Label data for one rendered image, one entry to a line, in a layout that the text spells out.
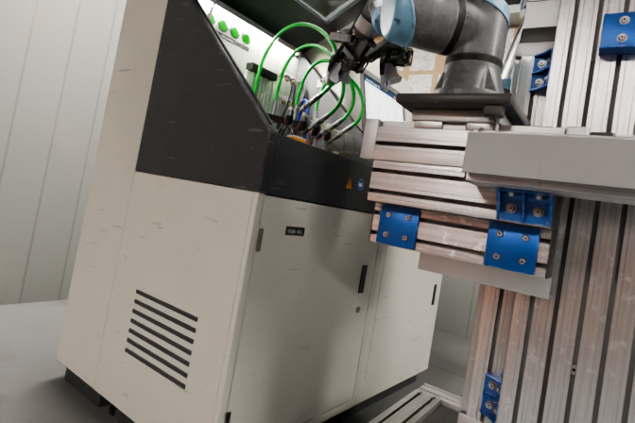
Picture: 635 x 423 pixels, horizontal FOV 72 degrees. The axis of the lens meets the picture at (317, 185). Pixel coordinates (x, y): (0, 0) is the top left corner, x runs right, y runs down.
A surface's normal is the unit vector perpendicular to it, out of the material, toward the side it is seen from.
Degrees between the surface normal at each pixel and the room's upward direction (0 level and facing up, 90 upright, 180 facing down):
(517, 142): 90
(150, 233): 90
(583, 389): 90
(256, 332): 90
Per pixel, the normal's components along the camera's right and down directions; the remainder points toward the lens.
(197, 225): -0.59, -0.14
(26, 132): 0.82, 0.12
